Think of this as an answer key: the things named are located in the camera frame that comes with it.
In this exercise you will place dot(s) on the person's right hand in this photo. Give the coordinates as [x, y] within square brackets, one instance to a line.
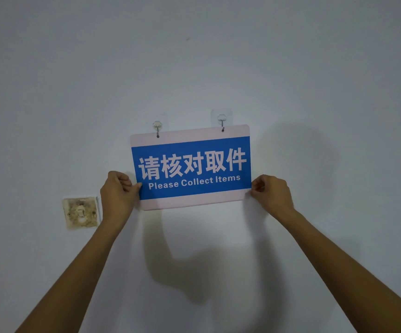
[273, 195]

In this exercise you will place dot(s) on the person's left hand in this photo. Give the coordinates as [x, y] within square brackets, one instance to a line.
[117, 199]

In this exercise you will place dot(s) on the person's left thumb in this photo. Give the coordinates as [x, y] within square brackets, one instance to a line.
[134, 189]

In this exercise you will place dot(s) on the person's right fingers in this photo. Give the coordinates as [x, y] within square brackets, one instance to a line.
[257, 187]

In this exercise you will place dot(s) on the blue and white sign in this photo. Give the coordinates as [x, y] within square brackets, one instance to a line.
[190, 166]

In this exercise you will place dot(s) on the person's left forearm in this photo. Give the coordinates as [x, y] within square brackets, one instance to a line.
[75, 277]

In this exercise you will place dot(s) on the person's right forearm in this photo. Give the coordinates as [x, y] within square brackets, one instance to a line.
[353, 277]

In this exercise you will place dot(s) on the dirty white wall socket plate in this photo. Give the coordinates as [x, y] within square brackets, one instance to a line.
[81, 212]

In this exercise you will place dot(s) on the clear adhesive wall hook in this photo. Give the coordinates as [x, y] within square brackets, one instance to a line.
[221, 120]
[157, 127]

